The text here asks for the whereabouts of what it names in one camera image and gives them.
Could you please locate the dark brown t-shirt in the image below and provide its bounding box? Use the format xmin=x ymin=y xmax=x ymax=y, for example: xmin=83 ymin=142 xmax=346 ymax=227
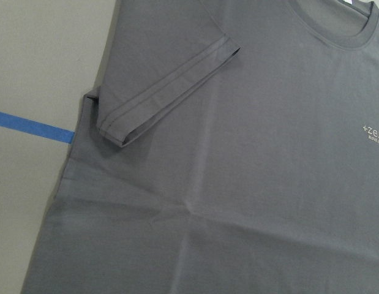
xmin=22 ymin=1 xmax=379 ymax=293

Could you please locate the crossing blue tape strip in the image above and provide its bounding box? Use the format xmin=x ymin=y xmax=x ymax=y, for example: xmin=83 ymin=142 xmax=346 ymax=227
xmin=0 ymin=111 xmax=75 ymax=144

